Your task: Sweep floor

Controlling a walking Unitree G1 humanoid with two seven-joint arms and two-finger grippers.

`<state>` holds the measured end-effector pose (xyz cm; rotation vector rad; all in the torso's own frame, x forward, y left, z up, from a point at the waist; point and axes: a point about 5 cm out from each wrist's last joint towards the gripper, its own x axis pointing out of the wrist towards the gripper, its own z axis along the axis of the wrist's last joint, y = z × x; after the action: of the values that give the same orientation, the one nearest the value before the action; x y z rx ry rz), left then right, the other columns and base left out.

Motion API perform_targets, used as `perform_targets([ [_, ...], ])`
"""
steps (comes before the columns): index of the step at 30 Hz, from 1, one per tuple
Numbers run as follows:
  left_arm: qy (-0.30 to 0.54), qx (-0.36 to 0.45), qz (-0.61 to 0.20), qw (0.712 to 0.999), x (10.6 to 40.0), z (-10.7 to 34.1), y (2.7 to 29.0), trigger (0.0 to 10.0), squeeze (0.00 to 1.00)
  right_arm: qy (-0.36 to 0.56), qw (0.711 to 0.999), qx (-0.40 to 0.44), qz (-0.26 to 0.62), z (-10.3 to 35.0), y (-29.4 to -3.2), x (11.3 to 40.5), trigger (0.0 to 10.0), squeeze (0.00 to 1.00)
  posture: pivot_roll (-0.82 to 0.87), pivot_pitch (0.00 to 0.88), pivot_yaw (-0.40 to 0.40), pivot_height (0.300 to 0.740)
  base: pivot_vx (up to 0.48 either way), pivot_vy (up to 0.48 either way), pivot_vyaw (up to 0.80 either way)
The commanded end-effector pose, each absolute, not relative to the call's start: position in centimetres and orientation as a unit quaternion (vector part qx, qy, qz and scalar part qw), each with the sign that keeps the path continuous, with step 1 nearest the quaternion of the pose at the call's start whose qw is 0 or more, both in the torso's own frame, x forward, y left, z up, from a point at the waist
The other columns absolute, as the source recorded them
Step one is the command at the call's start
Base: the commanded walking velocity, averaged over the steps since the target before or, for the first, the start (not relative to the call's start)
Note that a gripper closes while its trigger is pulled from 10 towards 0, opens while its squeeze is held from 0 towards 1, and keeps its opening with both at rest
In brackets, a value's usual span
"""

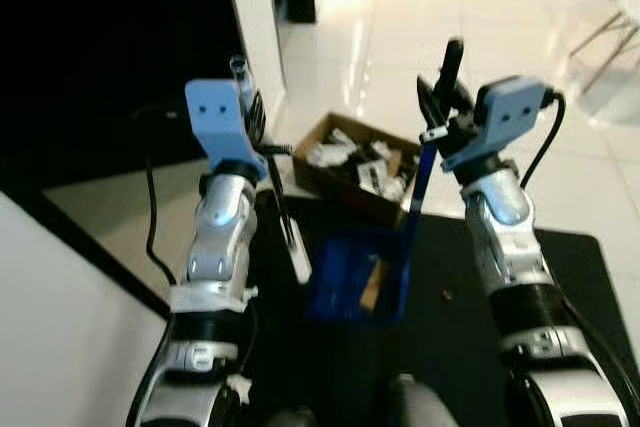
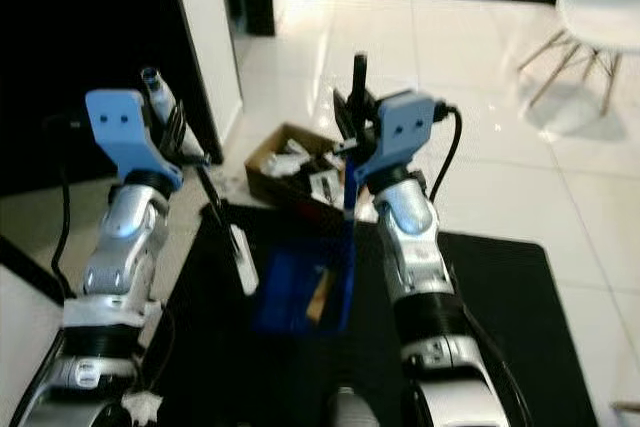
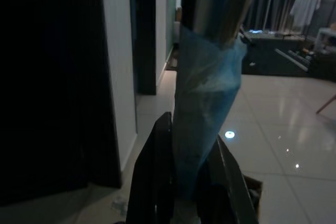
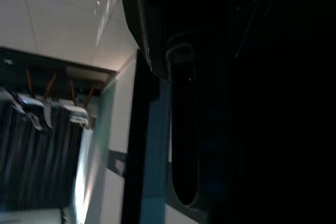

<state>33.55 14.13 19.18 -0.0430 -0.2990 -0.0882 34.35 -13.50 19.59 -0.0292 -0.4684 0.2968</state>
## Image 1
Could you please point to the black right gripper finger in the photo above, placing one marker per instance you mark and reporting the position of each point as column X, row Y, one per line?
column 432, row 105
column 452, row 72

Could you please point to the blue dustpan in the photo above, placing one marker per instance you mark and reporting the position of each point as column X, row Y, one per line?
column 340, row 277

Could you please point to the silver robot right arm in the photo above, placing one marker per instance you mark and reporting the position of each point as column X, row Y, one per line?
column 510, row 247

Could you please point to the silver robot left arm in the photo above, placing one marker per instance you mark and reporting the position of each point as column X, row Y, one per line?
column 220, row 237

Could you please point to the black floor mat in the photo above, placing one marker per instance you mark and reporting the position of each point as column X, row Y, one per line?
column 450, row 367

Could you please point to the brown cardboard box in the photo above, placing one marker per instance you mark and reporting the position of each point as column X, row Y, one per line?
column 330, row 187

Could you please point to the white paper trash pile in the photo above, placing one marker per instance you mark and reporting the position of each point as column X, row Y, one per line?
column 345, row 152

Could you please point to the brown cardboard scrap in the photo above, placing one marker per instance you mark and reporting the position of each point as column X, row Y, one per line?
column 372, row 287

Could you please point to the grey robot right leg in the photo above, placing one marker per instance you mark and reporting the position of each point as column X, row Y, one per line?
column 420, row 407

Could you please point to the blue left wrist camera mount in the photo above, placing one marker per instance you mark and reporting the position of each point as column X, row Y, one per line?
column 222, row 122

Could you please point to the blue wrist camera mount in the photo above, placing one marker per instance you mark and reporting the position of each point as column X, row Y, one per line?
column 500, row 122
column 222, row 122

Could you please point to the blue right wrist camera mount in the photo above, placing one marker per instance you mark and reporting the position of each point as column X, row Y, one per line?
column 500, row 122

